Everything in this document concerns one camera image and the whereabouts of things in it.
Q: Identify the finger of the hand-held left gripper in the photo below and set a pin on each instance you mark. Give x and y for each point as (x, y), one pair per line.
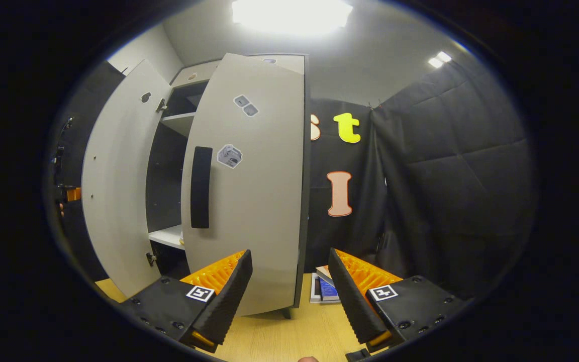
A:
(73, 194)

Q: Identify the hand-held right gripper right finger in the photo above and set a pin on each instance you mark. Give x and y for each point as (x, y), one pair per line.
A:
(352, 301)

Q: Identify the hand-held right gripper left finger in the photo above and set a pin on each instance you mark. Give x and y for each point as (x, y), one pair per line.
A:
(229, 304)

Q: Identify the white cabinet door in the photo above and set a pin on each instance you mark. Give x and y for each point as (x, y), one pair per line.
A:
(259, 211)
(118, 191)

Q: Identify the white shoe cabinet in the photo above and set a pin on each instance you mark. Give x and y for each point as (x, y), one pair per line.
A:
(181, 122)

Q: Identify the blue cover book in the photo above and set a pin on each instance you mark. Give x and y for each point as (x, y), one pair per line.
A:
(327, 290)

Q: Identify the black backdrop cloth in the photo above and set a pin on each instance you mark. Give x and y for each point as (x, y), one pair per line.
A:
(460, 176)

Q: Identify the small ceiling light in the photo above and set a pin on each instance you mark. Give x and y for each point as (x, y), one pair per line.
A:
(439, 59)

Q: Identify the large ceiling light panel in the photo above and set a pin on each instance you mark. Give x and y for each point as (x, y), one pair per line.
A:
(292, 15)

